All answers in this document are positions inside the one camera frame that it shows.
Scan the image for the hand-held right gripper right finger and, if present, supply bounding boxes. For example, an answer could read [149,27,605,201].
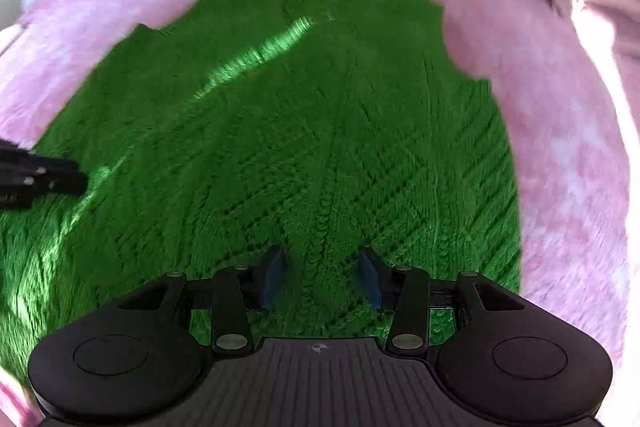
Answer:
[357,247,527,354]

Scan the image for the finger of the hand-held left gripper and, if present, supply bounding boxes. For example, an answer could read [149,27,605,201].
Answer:
[27,153,91,196]

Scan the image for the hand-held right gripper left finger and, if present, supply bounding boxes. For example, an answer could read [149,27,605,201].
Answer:
[117,245,290,356]

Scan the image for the green knitted sweater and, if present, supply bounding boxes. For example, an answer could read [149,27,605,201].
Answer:
[0,0,524,388]

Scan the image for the pink floral blanket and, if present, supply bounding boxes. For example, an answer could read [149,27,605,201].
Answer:
[0,0,640,427]

